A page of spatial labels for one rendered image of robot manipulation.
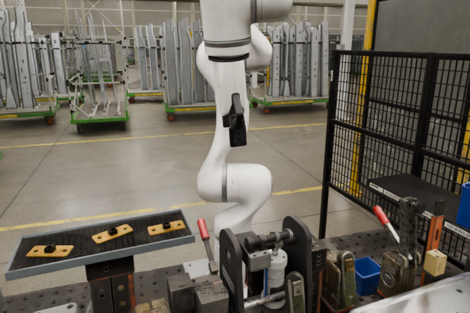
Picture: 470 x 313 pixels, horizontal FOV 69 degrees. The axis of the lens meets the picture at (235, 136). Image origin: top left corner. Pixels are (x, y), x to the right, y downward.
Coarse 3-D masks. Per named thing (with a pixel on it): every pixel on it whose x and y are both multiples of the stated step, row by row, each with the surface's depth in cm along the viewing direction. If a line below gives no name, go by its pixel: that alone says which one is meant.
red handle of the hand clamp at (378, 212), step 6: (378, 210) 92; (378, 216) 92; (384, 216) 91; (384, 222) 90; (390, 228) 89; (390, 234) 89; (396, 234) 88; (396, 240) 87; (396, 246) 88; (408, 252) 85; (408, 258) 84
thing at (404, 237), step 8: (400, 200) 83; (408, 200) 83; (416, 200) 83; (400, 208) 84; (408, 208) 82; (416, 208) 80; (424, 208) 80; (400, 216) 84; (408, 216) 82; (416, 216) 83; (400, 224) 84; (408, 224) 83; (416, 224) 84; (400, 232) 84; (408, 232) 84; (416, 232) 84; (400, 240) 85; (408, 240) 84; (416, 240) 84; (400, 248) 85; (408, 248) 85; (416, 248) 84; (416, 256) 85; (416, 264) 85
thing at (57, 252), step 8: (40, 248) 72; (48, 248) 70; (56, 248) 72; (64, 248) 72; (72, 248) 72; (32, 256) 69; (40, 256) 69; (48, 256) 69; (56, 256) 69; (64, 256) 69
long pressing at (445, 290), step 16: (464, 272) 89; (416, 288) 83; (432, 288) 83; (448, 288) 84; (464, 288) 84; (368, 304) 78; (384, 304) 78; (400, 304) 78; (416, 304) 78; (432, 304) 78; (448, 304) 78; (464, 304) 78
